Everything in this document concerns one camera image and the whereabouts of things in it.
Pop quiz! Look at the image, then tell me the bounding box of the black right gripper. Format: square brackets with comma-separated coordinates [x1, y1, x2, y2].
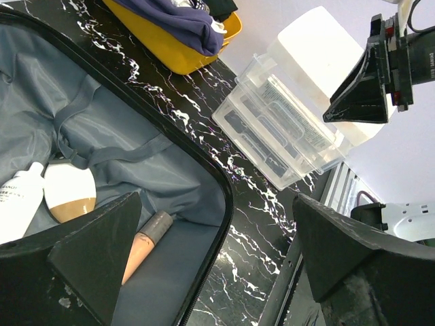
[323, 14, 434, 124]

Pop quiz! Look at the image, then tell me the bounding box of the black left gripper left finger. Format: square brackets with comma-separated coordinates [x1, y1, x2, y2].
[1, 192, 142, 325]

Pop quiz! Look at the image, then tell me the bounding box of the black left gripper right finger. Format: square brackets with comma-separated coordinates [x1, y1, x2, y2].
[292, 194, 434, 325]

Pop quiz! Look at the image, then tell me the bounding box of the small white jar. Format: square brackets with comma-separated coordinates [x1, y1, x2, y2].
[44, 163, 97, 223]

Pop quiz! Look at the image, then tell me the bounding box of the white divided organizer tray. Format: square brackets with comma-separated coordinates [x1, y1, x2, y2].
[212, 6, 381, 190]

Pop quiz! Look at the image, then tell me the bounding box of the white pink-tipped bottle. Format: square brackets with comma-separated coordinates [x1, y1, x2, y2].
[1, 162, 44, 244]

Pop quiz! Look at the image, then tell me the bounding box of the black garment with label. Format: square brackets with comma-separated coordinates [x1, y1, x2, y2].
[204, 0, 238, 22]

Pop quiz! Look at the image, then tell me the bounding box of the blue fish-print suitcase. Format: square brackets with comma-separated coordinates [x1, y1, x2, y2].
[1, 6, 232, 325]

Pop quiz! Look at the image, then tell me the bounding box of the orange plastic basket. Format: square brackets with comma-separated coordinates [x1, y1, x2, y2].
[104, 1, 243, 75]

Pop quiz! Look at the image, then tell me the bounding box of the purple garment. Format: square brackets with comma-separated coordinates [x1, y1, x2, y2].
[117, 1, 224, 56]

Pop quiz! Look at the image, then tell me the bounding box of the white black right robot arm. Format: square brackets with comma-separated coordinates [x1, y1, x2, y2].
[323, 15, 434, 242]

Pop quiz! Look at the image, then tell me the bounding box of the brown small tube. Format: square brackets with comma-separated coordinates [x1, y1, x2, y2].
[122, 211, 174, 285]

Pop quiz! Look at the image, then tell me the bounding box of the aluminium frame rail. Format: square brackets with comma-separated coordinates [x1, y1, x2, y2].
[259, 163, 378, 325]

